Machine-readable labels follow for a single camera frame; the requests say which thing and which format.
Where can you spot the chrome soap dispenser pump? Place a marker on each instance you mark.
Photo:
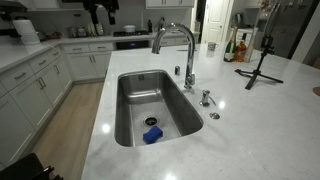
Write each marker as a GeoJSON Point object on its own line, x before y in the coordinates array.
{"type": "Point", "coordinates": [205, 98]}

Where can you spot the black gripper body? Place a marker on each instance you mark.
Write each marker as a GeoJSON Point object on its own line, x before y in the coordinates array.
{"type": "Point", "coordinates": [101, 3]}

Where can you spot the small black bottle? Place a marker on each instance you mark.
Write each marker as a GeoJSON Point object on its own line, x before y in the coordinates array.
{"type": "Point", "coordinates": [150, 26]}

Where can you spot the stainless steel sink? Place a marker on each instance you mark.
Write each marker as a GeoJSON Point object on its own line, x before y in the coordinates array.
{"type": "Point", "coordinates": [133, 110]}

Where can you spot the grey mug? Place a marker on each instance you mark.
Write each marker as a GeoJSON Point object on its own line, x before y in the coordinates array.
{"type": "Point", "coordinates": [212, 46]}

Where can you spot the silver toaster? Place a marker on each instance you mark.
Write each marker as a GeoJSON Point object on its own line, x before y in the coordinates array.
{"type": "Point", "coordinates": [77, 32]}

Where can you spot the round cork coaster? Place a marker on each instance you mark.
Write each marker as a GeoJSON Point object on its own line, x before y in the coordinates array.
{"type": "Point", "coordinates": [317, 91]}

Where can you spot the sink drain strainer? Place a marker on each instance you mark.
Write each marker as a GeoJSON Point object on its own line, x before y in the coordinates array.
{"type": "Point", "coordinates": [151, 121]}

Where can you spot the green champagne bottle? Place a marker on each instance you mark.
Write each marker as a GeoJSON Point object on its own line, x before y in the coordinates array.
{"type": "Point", "coordinates": [229, 50]}

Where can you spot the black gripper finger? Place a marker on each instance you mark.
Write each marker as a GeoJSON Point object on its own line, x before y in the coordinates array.
{"type": "Point", "coordinates": [111, 17]}
{"type": "Point", "coordinates": [95, 15]}

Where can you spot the white base cabinets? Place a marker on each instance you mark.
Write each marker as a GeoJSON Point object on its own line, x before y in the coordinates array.
{"type": "Point", "coordinates": [30, 96]}

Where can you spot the chrome gooseneck faucet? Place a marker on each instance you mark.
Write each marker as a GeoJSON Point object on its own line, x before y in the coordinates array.
{"type": "Point", "coordinates": [190, 56]}

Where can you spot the black tripod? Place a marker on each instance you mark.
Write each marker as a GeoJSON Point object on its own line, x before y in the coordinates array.
{"type": "Point", "coordinates": [257, 71]}

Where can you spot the dark steel refrigerator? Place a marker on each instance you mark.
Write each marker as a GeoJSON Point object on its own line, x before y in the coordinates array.
{"type": "Point", "coordinates": [290, 26]}

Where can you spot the black chair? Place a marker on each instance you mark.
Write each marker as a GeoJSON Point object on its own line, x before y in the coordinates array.
{"type": "Point", "coordinates": [23, 168]}

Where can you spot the black cooktop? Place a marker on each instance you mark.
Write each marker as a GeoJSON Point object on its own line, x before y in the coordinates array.
{"type": "Point", "coordinates": [130, 33]}

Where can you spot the black built-in oven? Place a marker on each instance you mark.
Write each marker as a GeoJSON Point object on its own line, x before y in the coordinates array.
{"type": "Point", "coordinates": [132, 45]}

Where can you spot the blue sponge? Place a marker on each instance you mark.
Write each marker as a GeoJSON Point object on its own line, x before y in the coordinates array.
{"type": "Point", "coordinates": [153, 134]}

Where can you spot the white paper towel roll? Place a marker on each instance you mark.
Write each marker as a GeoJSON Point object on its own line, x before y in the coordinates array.
{"type": "Point", "coordinates": [26, 30]}

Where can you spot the white cooking pot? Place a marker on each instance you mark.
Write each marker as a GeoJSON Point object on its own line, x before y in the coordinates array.
{"type": "Point", "coordinates": [129, 28]}

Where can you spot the small chrome cylinder cap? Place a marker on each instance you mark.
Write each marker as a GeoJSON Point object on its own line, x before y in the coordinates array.
{"type": "Point", "coordinates": [177, 70]}

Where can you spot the white door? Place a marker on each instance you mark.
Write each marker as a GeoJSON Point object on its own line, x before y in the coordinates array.
{"type": "Point", "coordinates": [216, 20]}

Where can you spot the small black camera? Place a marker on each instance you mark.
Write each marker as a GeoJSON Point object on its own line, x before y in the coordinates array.
{"type": "Point", "coordinates": [267, 43]}

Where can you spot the dark thin utensil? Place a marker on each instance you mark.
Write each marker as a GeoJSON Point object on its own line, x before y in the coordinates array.
{"type": "Point", "coordinates": [181, 50]}

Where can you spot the white plate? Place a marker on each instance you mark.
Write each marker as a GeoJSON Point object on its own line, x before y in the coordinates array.
{"type": "Point", "coordinates": [100, 30]}
{"type": "Point", "coordinates": [91, 30]}

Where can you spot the round chrome counter button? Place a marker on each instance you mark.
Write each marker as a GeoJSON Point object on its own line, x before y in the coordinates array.
{"type": "Point", "coordinates": [214, 116]}

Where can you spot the orange liquor bottle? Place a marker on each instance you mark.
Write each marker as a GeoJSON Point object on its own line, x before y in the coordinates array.
{"type": "Point", "coordinates": [240, 51]}

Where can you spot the white wall cabinets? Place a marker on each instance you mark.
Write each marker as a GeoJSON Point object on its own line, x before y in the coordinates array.
{"type": "Point", "coordinates": [170, 3]}

